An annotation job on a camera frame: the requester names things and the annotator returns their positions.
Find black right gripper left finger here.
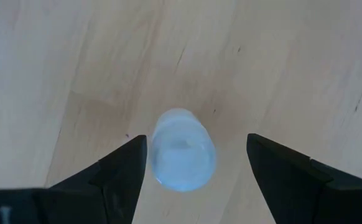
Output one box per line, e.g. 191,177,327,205
44,134,148,224

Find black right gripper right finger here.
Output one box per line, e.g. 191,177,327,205
246,133,334,224

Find white opaque bottle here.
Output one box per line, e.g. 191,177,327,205
149,108,218,193

